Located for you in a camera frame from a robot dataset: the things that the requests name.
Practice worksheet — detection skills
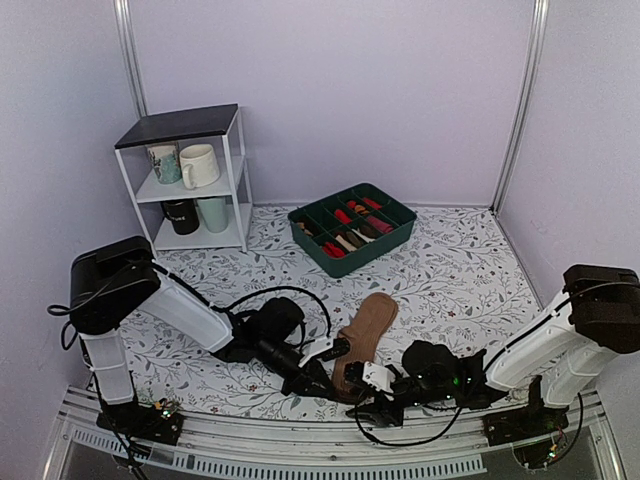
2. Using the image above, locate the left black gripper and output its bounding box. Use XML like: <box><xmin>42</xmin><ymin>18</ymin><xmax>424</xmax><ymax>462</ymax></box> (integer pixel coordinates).
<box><xmin>257</xmin><ymin>337</ymin><xmax>338</xmax><ymax>400</ymax></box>

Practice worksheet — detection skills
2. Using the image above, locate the brown ribbed sock pair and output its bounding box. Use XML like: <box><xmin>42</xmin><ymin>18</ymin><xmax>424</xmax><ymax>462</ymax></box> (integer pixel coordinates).
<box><xmin>332</xmin><ymin>292</ymin><xmax>398</xmax><ymax>404</ymax></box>

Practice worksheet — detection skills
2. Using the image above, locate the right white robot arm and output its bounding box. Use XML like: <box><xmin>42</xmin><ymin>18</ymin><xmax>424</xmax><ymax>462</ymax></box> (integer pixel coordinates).
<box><xmin>345</xmin><ymin>264</ymin><xmax>639</xmax><ymax>436</ymax></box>

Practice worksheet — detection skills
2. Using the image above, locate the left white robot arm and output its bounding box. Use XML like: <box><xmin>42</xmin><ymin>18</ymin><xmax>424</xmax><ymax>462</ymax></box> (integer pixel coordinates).
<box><xmin>69</xmin><ymin>236</ymin><xmax>335</xmax><ymax>434</ymax></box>

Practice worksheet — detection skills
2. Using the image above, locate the floral table mat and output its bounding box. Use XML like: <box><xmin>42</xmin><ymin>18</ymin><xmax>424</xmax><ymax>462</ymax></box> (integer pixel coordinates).
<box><xmin>121</xmin><ymin>206</ymin><xmax>539</xmax><ymax>422</ymax></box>

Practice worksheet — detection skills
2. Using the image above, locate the red rolled sock front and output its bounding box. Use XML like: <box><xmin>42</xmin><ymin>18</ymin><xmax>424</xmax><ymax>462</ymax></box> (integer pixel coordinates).
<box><xmin>322</xmin><ymin>242</ymin><xmax>346</xmax><ymax>259</ymax></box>

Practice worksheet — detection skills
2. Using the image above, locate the red rolled sock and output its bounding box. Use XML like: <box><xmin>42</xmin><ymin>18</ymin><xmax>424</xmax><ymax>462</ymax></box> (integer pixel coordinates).
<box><xmin>334</xmin><ymin>209</ymin><xmax>352</xmax><ymax>224</ymax></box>
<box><xmin>322</xmin><ymin>242</ymin><xmax>346</xmax><ymax>259</ymax></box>

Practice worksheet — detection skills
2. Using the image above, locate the beige sock in box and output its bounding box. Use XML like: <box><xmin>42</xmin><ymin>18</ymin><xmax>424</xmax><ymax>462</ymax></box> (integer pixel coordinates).
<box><xmin>336</xmin><ymin>234</ymin><xmax>357</xmax><ymax>252</ymax></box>

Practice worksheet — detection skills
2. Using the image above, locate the green divided sock box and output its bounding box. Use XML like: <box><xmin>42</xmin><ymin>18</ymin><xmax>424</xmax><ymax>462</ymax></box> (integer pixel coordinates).
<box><xmin>288</xmin><ymin>183</ymin><xmax>417</xmax><ymax>278</ymax></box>

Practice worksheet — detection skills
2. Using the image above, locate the dark brown sock in box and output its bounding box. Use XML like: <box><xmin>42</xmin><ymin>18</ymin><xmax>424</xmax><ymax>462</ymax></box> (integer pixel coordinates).
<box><xmin>358</xmin><ymin>224</ymin><xmax>380</xmax><ymax>239</ymax></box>

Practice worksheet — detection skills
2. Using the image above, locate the red rolled sock middle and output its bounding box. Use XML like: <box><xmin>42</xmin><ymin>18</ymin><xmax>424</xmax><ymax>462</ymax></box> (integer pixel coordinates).
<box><xmin>334</xmin><ymin>209</ymin><xmax>352</xmax><ymax>224</ymax></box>

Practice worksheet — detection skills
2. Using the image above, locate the maroon sock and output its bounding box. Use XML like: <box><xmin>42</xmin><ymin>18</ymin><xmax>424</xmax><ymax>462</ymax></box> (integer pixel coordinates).
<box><xmin>366</xmin><ymin>215</ymin><xmax>394</xmax><ymax>234</ymax></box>

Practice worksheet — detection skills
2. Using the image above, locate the orange striped sock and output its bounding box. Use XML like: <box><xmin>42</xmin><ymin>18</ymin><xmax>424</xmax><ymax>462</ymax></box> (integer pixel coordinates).
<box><xmin>347</xmin><ymin>200</ymin><xmax>370</xmax><ymax>216</ymax></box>

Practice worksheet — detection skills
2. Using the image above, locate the red sock back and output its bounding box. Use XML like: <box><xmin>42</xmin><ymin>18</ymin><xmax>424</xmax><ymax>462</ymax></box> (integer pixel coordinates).
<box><xmin>363</xmin><ymin>197</ymin><xmax>382</xmax><ymax>210</ymax></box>

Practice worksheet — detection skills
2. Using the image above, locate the mint green mug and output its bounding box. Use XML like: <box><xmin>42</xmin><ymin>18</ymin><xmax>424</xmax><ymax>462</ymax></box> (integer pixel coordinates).
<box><xmin>196</xmin><ymin>197</ymin><xmax>228</xmax><ymax>234</ymax></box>

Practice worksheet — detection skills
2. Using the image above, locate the black mug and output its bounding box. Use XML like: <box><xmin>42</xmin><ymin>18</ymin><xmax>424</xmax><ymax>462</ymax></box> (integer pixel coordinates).
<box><xmin>161</xmin><ymin>199</ymin><xmax>200</xmax><ymax>235</ymax></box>

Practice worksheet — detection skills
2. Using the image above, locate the white ceramic mug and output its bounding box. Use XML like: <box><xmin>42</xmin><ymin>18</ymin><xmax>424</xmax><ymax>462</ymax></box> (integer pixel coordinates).
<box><xmin>179</xmin><ymin>144</ymin><xmax>220</xmax><ymax>190</ymax></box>

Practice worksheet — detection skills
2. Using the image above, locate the white shelf black top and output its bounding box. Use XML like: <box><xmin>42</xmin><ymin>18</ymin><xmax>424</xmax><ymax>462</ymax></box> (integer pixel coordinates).
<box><xmin>114</xmin><ymin>104</ymin><xmax>253</xmax><ymax>253</ymax></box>

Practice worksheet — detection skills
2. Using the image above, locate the teal patterned mug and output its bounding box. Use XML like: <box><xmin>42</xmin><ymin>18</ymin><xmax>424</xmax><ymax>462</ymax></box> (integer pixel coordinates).
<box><xmin>146</xmin><ymin>142</ymin><xmax>182</xmax><ymax>185</ymax></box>

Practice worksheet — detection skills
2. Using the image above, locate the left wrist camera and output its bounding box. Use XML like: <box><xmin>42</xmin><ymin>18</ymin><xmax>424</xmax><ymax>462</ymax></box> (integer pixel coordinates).
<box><xmin>298</xmin><ymin>338</ymin><xmax>351</xmax><ymax>368</ymax></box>

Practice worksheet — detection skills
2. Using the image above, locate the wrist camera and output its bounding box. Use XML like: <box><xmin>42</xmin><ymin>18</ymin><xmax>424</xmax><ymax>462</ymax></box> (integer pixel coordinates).
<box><xmin>344</xmin><ymin>361</ymin><xmax>396</xmax><ymax>400</ymax></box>
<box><xmin>298</xmin><ymin>338</ymin><xmax>351</xmax><ymax>368</ymax></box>

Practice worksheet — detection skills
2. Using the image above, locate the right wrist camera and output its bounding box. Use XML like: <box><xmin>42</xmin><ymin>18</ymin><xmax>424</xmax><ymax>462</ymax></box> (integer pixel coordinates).
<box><xmin>344</xmin><ymin>361</ymin><xmax>396</xmax><ymax>400</ymax></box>

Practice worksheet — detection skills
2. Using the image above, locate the right black cable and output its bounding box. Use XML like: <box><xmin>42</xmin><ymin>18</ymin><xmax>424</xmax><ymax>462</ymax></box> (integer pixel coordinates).
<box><xmin>353</xmin><ymin>349</ymin><xmax>494</xmax><ymax>448</ymax></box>

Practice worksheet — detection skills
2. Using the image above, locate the black cable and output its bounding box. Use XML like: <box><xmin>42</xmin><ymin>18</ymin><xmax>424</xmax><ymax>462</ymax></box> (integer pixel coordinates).
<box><xmin>47</xmin><ymin>262</ymin><xmax>333</xmax><ymax>351</ymax></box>
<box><xmin>353</xmin><ymin>349</ymin><xmax>494</xmax><ymax>448</ymax></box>

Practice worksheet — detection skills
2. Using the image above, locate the aluminium front rail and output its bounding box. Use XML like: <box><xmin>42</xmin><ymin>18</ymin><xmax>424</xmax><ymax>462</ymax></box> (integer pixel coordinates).
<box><xmin>42</xmin><ymin>384</ymin><xmax>626</xmax><ymax>480</ymax></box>

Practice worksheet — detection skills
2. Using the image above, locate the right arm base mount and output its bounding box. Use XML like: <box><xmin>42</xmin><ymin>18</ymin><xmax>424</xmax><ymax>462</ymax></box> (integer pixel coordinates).
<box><xmin>482</xmin><ymin>375</ymin><xmax>569</xmax><ymax>446</ymax></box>

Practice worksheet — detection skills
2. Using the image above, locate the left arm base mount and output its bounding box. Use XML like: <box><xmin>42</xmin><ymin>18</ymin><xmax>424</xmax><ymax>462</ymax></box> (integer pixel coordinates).
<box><xmin>93</xmin><ymin>375</ymin><xmax>184</xmax><ymax>446</ymax></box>

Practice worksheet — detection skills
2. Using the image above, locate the left black cable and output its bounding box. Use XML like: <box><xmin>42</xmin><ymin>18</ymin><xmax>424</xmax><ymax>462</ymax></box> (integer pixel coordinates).
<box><xmin>47</xmin><ymin>262</ymin><xmax>333</xmax><ymax>351</ymax></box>

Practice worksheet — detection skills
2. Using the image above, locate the right corner metal post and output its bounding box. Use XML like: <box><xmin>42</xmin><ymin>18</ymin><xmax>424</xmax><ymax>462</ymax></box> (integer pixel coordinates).
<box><xmin>491</xmin><ymin>0</ymin><xmax>550</xmax><ymax>216</ymax></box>

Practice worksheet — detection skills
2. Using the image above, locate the corner metal post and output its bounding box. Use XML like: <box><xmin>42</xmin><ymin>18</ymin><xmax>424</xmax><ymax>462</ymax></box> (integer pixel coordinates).
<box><xmin>491</xmin><ymin>0</ymin><xmax>550</xmax><ymax>216</ymax></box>
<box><xmin>113</xmin><ymin>0</ymin><xmax>148</xmax><ymax>118</ymax></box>

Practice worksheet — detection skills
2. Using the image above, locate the left corner metal post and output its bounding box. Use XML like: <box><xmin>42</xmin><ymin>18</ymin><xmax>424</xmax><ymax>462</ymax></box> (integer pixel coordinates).
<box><xmin>113</xmin><ymin>0</ymin><xmax>148</xmax><ymax>118</ymax></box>

